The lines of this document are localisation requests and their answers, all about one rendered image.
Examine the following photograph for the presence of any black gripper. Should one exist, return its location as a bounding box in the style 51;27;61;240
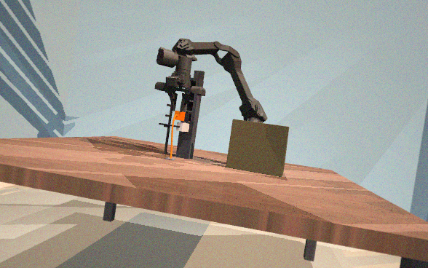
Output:
154;69;206;112

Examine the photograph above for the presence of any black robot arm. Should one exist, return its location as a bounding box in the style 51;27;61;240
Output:
156;38;268;123

